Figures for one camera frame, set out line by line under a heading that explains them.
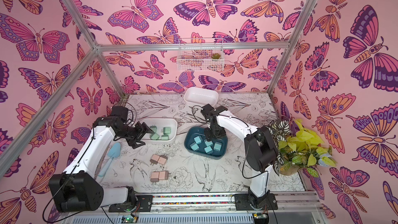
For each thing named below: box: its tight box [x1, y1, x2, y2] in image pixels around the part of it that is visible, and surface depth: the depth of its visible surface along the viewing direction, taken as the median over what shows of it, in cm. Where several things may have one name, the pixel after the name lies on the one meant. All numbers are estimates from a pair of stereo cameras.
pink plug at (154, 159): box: [149, 154, 161, 166], surface depth 88 cm
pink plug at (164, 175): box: [158, 170, 169, 180], surface depth 83 cm
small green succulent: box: [210, 52, 221, 60], surface depth 94 cm
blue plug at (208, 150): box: [203, 145, 214, 155], surface depth 91 cm
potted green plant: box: [268, 118, 337, 177], surface depth 70 cm
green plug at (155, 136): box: [150, 132, 160, 140], surface depth 97 cm
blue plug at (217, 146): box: [213, 141, 222, 152], surface depth 92 cm
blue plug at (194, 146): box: [189, 142, 200, 152], surface depth 92 cm
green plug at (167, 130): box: [162, 126, 172, 135], surface depth 101 cm
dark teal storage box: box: [183, 126, 229, 160], surface depth 92 cm
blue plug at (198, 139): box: [193, 135, 203, 145], surface depth 94 cm
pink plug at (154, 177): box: [150, 171, 160, 185], surface depth 82 cm
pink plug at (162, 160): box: [157, 156, 167, 165], surface depth 87 cm
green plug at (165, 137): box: [161, 134, 169, 141], surface depth 97 cm
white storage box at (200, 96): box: [183, 86, 219, 107], surface depth 120 cm
